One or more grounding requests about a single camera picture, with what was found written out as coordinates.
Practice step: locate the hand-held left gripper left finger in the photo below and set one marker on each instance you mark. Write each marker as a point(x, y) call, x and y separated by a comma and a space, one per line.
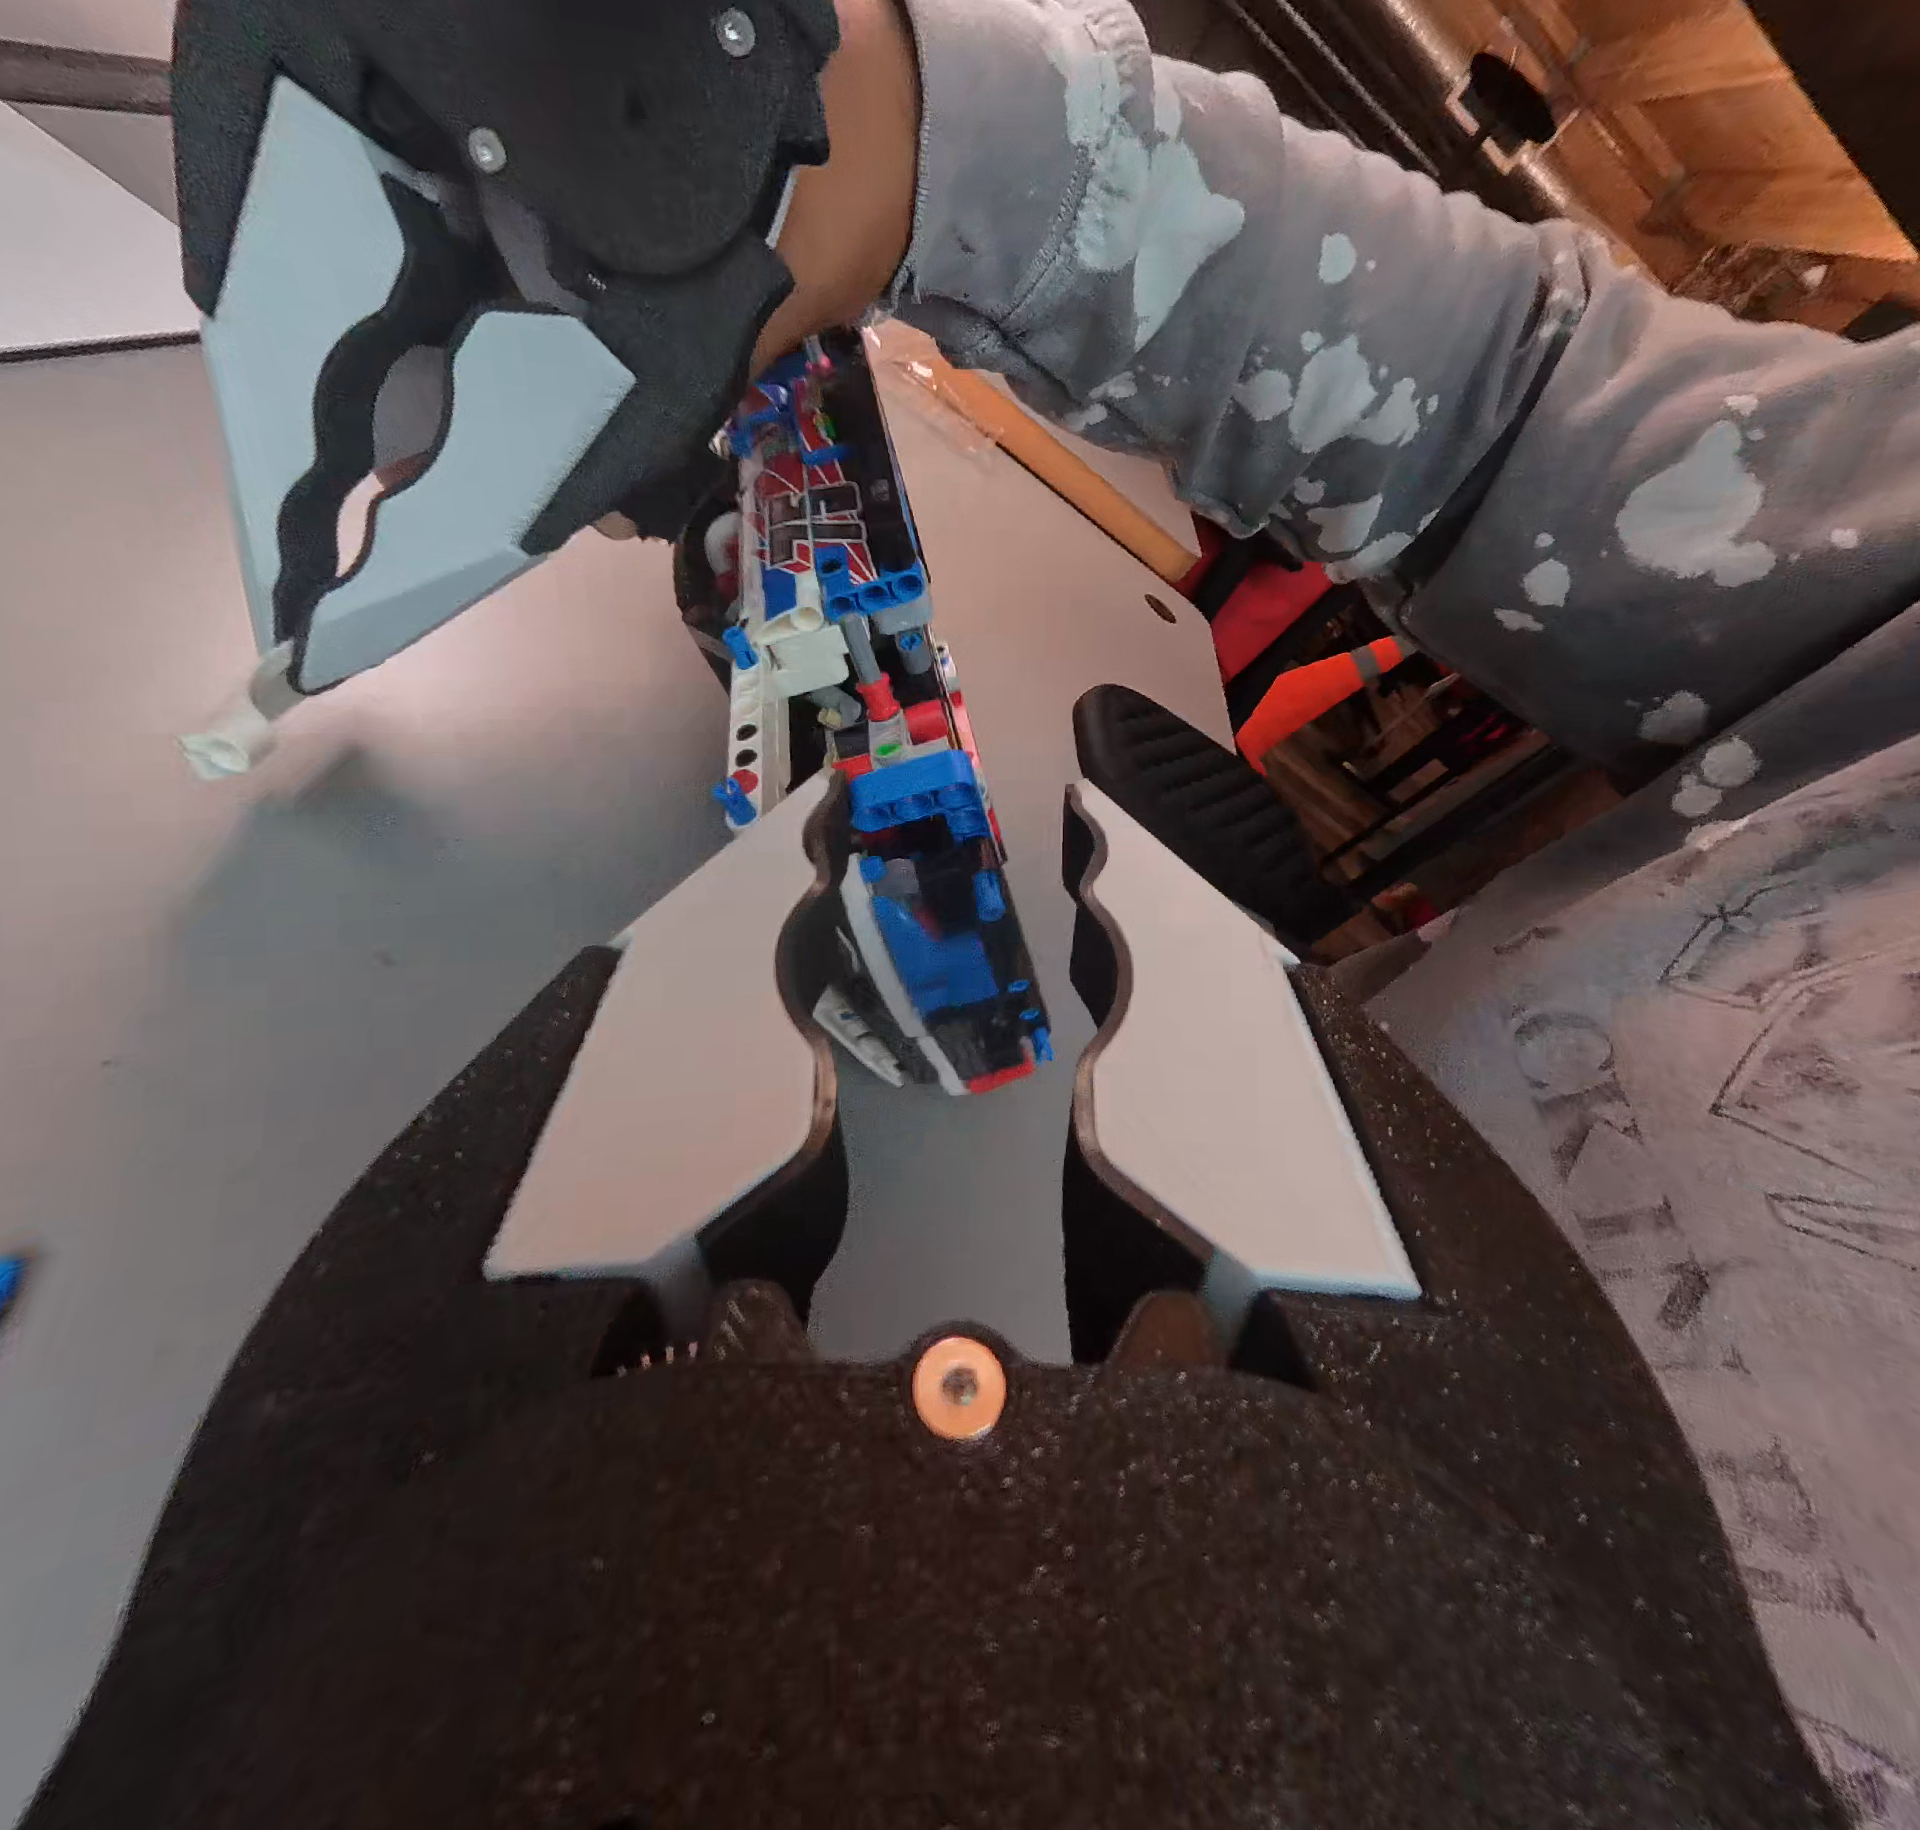
point(675, 1050)

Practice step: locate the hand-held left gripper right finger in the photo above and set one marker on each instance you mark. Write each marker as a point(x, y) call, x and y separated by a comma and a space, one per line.
point(1246, 1111)

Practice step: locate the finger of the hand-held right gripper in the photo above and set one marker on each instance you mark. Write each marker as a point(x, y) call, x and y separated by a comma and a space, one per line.
point(510, 435)
point(285, 301)

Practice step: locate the brick-built toy race car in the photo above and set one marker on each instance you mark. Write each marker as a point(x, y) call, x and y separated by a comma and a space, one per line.
point(931, 945)

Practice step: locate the white curved wheel arch piece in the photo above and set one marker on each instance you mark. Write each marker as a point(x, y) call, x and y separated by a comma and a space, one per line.
point(225, 750)

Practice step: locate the person's right forearm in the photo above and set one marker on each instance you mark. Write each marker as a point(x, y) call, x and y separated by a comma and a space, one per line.
point(1276, 286)

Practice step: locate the grey desk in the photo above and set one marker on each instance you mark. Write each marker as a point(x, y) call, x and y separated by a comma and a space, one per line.
point(375, 961)

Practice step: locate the black chair armrest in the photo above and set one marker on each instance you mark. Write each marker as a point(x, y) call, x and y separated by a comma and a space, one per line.
point(1201, 795)

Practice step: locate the grey paint-splattered clothing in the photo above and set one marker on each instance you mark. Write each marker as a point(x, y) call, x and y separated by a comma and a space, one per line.
point(1650, 1111)

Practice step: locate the orange traffic cone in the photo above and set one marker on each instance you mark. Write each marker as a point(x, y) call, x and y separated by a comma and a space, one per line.
point(1321, 690)

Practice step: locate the red bag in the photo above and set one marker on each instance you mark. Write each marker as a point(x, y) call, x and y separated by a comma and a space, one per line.
point(1251, 631)

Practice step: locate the grey table with wooden edge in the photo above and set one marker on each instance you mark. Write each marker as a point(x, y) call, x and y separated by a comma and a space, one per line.
point(1050, 480)

